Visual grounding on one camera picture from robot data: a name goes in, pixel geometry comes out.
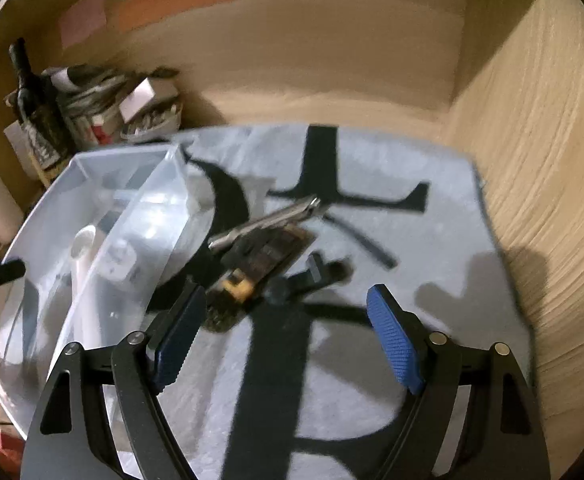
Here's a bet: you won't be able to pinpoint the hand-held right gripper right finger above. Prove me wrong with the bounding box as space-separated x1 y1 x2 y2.
366 284 552 480

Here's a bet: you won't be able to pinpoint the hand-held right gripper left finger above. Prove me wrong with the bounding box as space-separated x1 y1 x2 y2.
21 282 207 480

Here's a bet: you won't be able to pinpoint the black plastic tool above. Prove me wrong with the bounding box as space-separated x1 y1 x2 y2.
264 254 355 306

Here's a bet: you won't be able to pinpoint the dark circuit board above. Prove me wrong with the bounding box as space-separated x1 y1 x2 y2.
204 225 317 333

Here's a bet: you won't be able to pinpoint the clear plastic storage box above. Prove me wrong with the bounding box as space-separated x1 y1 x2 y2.
0 142 217 441

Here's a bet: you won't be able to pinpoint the metal tools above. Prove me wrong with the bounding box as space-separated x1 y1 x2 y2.
208 196 323 252

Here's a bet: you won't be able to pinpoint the white handheld massager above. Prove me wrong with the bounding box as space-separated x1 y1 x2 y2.
69 225 104 346

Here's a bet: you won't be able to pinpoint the white power adapter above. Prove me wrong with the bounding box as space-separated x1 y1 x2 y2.
99 240 139 287

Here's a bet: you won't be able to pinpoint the grey mat with black pattern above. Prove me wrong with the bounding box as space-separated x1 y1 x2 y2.
122 124 532 480

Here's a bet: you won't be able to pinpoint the white paper box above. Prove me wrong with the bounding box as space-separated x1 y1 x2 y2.
3 120 43 181

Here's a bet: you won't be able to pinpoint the dark wine bottle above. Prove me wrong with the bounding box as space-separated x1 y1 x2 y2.
9 37 71 171

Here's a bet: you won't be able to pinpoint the white bowl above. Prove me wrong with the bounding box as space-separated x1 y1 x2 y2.
119 102 183 142

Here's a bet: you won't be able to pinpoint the white card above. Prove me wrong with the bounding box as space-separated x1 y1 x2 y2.
119 77 159 121

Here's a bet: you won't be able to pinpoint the pink sticky note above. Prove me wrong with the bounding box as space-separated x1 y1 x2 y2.
59 0 108 49

